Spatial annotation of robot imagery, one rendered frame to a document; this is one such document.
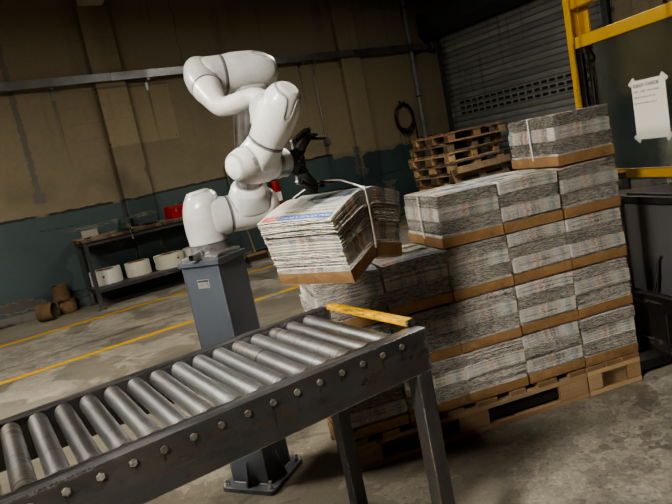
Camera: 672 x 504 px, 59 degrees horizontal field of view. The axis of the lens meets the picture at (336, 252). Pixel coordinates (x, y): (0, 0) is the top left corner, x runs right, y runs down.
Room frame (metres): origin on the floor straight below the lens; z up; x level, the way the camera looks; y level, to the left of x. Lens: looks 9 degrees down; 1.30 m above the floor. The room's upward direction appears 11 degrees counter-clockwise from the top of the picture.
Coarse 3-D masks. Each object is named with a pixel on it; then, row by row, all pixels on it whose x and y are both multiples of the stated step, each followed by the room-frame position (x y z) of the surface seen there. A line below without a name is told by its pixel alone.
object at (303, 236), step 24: (288, 216) 1.81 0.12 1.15; (312, 216) 1.74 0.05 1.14; (336, 216) 1.71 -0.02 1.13; (360, 216) 1.81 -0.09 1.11; (264, 240) 1.87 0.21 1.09; (288, 240) 1.81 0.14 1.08; (312, 240) 1.76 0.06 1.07; (336, 240) 1.72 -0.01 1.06; (360, 240) 1.80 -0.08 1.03; (288, 264) 1.86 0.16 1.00; (312, 264) 1.81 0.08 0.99; (336, 264) 1.75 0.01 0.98
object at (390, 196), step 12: (384, 192) 1.94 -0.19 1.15; (396, 192) 2.01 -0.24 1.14; (372, 204) 1.91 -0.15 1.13; (384, 204) 1.94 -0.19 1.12; (396, 204) 1.99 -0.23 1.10; (384, 216) 1.92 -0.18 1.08; (396, 216) 1.99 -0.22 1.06; (384, 228) 1.92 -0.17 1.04; (396, 228) 2.00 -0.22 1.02; (384, 240) 1.91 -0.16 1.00; (396, 240) 1.97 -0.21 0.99
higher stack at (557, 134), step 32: (512, 128) 2.89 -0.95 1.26; (544, 128) 2.64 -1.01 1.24; (576, 128) 2.59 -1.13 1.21; (608, 128) 2.63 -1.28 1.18; (608, 160) 2.62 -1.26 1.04; (576, 192) 2.58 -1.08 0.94; (608, 192) 2.62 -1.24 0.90; (576, 224) 2.58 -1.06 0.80; (608, 224) 2.61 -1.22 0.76; (576, 256) 2.57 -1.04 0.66; (576, 288) 2.56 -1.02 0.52; (608, 288) 2.61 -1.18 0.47; (576, 320) 2.60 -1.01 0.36; (608, 320) 2.59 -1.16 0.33; (608, 384) 2.59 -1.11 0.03
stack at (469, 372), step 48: (480, 240) 2.50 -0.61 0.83; (528, 240) 2.53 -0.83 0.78; (336, 288) 2.32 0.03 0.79; (384, 288) 2.40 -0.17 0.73; (432, 288) 2.41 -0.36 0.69; (528, 288) 2.51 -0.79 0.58; (432, 336) 2.41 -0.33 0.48; (480, 336) 2.45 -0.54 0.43; (528, 336) 2.51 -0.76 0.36; (576, 336) 2.55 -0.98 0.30; (480, 384) 2.45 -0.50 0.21; (576, 384) 2.55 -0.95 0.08; (384, 432) 2.34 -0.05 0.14; (480, 432) 2.43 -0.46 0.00
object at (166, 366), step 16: (288, 320) 1.93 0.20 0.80; (240, 336) 1.85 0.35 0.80; (192, 352) 1.78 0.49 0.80; (208, 352) 1.76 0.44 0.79; (160, 368) 1.68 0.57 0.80; (112, 384) 1.62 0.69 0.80; (64, 400) 1.56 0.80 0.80; (16, 416) 1.51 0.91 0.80; (48, 416) 1.52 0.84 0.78; (80, 416) 1.56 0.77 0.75; (0, 448) 1.46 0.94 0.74; (32, 448) 1.49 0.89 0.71; (0, 464) 1.45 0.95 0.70
